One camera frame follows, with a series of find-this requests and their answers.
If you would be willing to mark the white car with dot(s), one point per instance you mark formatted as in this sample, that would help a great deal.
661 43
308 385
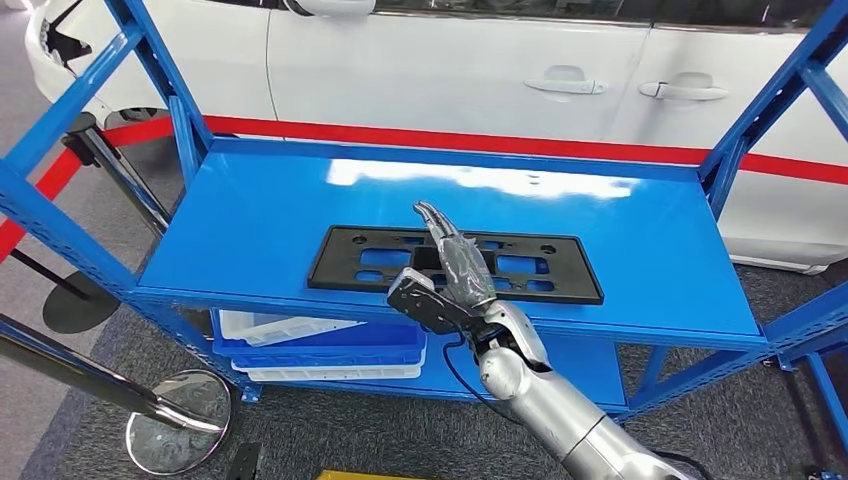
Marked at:
430 73

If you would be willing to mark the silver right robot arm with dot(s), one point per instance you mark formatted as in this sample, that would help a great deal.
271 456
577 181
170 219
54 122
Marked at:
563 417

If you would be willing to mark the large blue metal shelf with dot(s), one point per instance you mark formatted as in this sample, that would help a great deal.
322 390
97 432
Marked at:
265 218

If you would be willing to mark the red barrier belt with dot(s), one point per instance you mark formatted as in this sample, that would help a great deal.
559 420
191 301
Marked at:
464 140

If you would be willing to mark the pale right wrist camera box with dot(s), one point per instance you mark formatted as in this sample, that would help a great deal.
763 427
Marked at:
420 298

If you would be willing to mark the thin black stanchion post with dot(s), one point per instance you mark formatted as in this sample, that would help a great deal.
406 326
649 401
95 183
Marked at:
79 308

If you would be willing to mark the black plastic bracket part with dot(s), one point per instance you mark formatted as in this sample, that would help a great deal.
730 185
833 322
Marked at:
344 265

